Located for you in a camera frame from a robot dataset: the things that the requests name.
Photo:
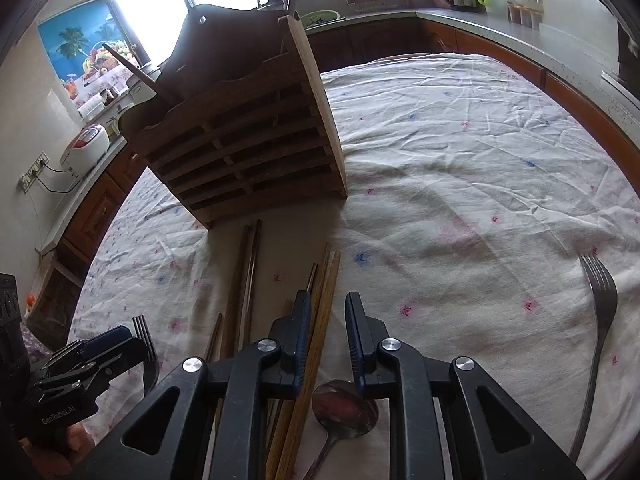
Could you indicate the green colander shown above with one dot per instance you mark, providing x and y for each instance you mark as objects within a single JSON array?
[{"x": 320, "y": 17}]

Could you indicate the metal fork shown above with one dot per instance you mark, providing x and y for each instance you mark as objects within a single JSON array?
[
  {"x": 600, "y": 340},
  {"x": 142, "y": 332}
]

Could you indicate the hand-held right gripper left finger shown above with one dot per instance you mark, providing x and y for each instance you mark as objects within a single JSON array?
[{"x": 302, "y": 330}]

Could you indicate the brown wooden chopstick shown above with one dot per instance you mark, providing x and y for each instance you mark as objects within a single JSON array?
[{"x": 214, "y": 335}]

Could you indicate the wooden base cabinets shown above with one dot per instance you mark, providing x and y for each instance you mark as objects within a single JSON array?
[{"x": 92, "y": 215}]

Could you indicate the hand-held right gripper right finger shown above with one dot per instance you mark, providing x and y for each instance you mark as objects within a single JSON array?
[{"x": 356, "y": 340}]

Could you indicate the kitchen window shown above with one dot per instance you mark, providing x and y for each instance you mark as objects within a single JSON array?
[{"x": 150, "y": 10}]

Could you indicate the wall power socket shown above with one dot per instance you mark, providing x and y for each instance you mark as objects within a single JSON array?
[{"x": 34, "y": 172}]

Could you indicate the wooden utensil holder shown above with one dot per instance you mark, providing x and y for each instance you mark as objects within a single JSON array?
[{"x": 250, "y": 150}]

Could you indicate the row of spice jars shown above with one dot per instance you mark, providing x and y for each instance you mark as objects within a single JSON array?
[{"x": 525, "y": 16}]

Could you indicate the tropical fruit wall poster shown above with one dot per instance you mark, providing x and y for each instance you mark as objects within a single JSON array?
[{"x": 70, "y": 40}]

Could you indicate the orange fruit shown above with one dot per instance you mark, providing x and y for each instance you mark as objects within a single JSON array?
[{"x": 31, "y": 300}]

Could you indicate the grey kitchen countertop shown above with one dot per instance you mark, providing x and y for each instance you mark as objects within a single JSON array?
[{"x": 550, "y": 35}]

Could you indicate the white and red rice cooker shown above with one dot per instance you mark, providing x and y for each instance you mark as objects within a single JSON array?
[{"x": 87, "y": 147}]

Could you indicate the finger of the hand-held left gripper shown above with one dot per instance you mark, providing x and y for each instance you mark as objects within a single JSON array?
[
  {"x": 107, "y": 336},
  {"x": 125, "y": 355}
]

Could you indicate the person's left hand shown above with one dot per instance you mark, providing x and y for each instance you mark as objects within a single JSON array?
[{"x": 77, "y": 440}]

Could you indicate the light bamboo chopstick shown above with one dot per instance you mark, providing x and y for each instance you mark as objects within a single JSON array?
[
  {"x": 331, "y": 282},
  {"x": 321, "y": 280}
]

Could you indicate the paper towel roll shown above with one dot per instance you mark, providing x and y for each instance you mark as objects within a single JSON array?
[{"x": 91, "y": 108}]

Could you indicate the metal spoon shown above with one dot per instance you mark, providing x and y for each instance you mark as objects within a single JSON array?
[{"x": 340, "y": 410}]

